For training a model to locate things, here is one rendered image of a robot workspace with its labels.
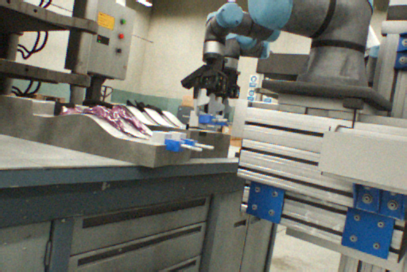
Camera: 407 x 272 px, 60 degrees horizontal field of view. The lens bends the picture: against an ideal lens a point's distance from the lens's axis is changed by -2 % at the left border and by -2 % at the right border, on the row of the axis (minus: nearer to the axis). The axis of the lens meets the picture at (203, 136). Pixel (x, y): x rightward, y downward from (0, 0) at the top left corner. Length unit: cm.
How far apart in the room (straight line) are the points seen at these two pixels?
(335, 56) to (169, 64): 920
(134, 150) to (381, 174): 55
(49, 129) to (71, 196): 25
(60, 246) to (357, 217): 63
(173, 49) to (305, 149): 925
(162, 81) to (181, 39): 124
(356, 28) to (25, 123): 85
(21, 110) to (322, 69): 78
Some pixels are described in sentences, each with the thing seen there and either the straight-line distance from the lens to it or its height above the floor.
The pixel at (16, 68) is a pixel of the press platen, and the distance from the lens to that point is 167.
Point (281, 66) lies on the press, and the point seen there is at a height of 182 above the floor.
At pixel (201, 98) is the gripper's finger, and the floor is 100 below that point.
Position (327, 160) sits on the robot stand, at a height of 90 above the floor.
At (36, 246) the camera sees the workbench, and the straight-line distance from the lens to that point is 85.
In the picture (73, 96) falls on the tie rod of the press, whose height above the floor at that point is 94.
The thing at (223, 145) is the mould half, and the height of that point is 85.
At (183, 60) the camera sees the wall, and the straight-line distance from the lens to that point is 964.
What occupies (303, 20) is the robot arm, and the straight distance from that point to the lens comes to 77.
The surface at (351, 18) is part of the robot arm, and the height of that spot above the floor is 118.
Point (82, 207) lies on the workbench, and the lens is 87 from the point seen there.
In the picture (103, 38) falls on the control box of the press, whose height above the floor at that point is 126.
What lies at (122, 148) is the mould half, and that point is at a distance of 90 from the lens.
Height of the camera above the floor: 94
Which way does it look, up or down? 3 degrees down
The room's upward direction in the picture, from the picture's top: 9 degrees clockwise
